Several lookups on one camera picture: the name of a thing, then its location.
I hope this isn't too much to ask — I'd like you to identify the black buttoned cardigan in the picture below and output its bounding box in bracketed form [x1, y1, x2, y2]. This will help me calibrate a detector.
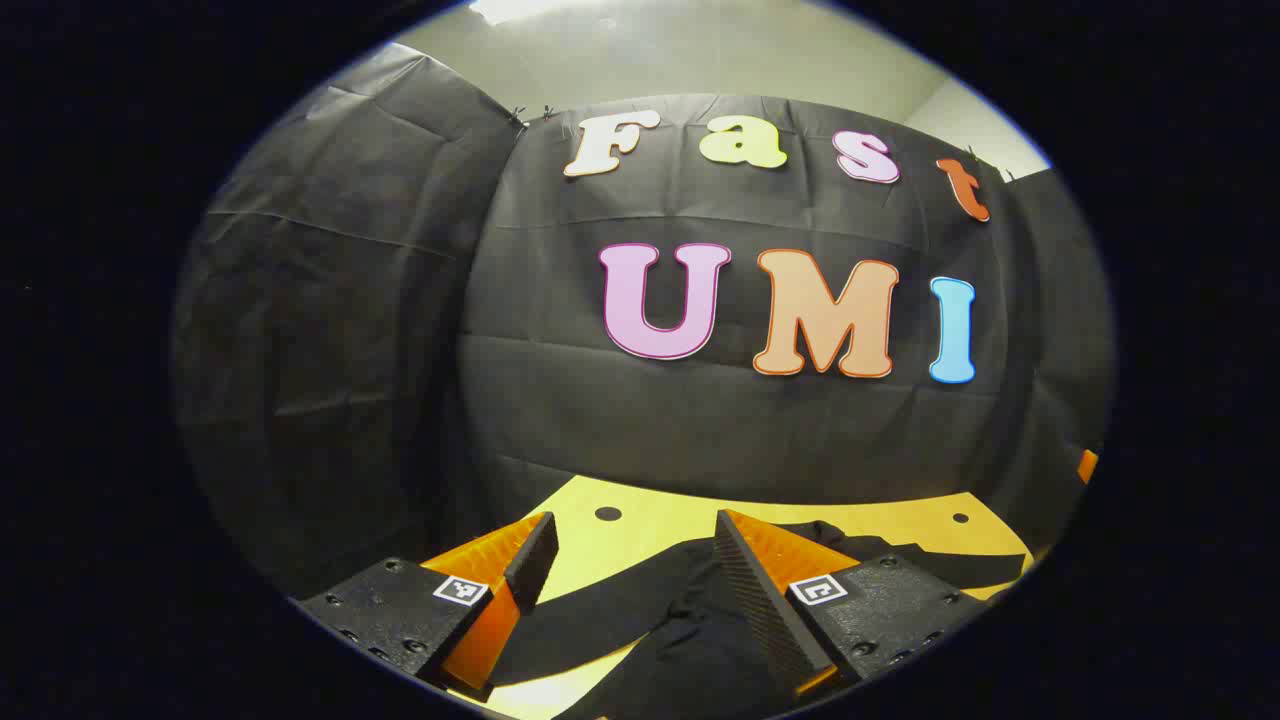
[488, 520, 1029, 720]

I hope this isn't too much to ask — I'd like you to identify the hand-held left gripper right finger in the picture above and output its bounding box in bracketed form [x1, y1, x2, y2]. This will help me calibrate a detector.
[713, 508, 993, 701]

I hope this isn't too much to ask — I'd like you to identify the black backdrop cloth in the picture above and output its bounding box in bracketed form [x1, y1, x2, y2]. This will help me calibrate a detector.
[172, 42, 1116, 601]

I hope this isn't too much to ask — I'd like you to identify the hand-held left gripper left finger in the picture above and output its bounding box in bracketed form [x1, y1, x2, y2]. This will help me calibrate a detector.
[298, 512, 559, 703]

